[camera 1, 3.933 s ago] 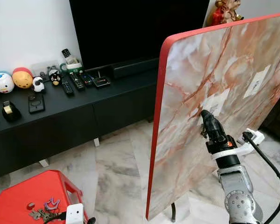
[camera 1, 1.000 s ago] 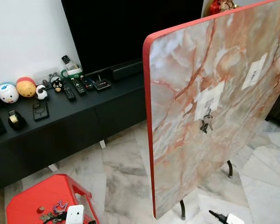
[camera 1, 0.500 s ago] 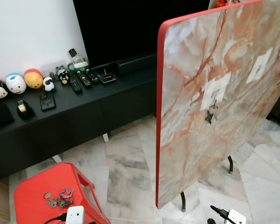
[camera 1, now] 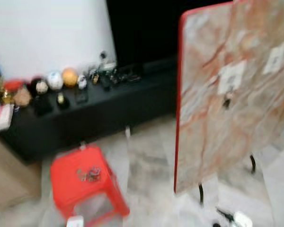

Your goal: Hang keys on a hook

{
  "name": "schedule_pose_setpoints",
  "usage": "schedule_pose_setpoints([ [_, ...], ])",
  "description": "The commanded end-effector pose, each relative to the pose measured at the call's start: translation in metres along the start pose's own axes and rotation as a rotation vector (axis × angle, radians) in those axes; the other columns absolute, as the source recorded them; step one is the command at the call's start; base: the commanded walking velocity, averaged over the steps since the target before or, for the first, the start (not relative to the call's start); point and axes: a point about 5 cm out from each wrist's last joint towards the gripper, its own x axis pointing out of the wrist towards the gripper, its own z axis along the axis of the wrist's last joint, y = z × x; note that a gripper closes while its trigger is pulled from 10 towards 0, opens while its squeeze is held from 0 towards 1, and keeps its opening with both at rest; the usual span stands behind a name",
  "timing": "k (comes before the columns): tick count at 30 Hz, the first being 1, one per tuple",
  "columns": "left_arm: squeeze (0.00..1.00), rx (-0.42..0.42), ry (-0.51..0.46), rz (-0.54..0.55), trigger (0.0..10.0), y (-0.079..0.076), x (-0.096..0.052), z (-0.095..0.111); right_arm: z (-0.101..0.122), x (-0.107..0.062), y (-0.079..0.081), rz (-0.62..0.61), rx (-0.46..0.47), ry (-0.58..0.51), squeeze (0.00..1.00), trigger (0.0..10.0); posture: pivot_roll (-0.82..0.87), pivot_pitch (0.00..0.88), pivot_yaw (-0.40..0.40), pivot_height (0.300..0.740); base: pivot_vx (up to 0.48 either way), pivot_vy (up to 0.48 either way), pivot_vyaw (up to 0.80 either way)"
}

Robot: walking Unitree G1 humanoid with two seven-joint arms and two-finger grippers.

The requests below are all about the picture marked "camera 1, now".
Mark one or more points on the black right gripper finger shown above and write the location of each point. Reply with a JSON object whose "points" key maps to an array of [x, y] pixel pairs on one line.
{"points": [[226, 215]]}

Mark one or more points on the bunch of keys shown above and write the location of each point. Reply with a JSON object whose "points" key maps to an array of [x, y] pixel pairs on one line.
{"points": [[90, 174]]}

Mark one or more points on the marble pattern folding table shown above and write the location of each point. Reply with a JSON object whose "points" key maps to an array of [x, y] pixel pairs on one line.
{"points": [[236, 132]]}

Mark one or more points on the black low console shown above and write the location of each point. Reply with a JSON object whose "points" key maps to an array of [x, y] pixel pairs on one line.
{"points": [[113, 113]]}

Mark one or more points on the red plastic stool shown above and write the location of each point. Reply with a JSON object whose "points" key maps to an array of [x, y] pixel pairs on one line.
{"points": [[71, 189]]}

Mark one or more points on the black smartphone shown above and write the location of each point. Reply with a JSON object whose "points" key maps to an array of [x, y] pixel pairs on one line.
{"points": [[81, 96]]}

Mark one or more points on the small dark figurine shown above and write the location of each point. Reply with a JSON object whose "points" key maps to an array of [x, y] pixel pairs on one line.
{"points": [[93, 76]]}

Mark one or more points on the green desk container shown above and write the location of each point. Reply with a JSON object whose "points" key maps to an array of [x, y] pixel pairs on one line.
{"points": [[108, 64]]}

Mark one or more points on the small black white figurine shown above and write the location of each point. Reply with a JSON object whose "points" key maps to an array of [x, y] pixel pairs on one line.
{"points": [[82, 82]]}

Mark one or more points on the black television screen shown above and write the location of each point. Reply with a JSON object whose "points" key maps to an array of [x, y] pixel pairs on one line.
{"points": [[146, 33]]}

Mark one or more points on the black tape dispenser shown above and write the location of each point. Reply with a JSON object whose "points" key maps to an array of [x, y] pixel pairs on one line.
{"points": [[62, 100]]}

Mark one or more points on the yellow bear plush toy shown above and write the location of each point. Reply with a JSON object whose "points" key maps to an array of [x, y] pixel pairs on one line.
{"points": [[69, 77]]}

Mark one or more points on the black wallet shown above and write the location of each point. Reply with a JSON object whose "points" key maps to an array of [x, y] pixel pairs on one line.
{"points": [[42, 105]]}

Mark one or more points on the white round plush toy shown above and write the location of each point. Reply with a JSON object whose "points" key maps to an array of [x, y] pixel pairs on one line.
{"points": [[55, 80]]}

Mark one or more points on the light wooden cabinet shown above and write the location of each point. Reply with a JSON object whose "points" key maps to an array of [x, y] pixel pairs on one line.
{"points": [[12, 175]]}

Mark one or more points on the clear jar with red lid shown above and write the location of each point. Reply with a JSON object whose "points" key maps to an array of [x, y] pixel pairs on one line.
{"points": [[20, 94]]}

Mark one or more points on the pink tissue box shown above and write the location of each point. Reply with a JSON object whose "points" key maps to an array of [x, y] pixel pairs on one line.
{"points": [[1, 118]]}

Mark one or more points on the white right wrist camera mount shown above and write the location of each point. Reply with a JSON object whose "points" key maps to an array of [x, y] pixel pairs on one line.
{"points": [[243, 220]]}

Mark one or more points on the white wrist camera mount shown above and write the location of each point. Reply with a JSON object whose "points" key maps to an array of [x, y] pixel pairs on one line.
{"points": [[243, 220], [75, 221]]}

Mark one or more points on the white adhesive wall hook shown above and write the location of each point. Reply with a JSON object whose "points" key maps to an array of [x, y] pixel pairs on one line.
{"points": [[276, 59], [232, 78]]}

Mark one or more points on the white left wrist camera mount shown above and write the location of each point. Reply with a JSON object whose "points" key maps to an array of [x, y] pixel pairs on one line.
{"points": [[75, 221]]}

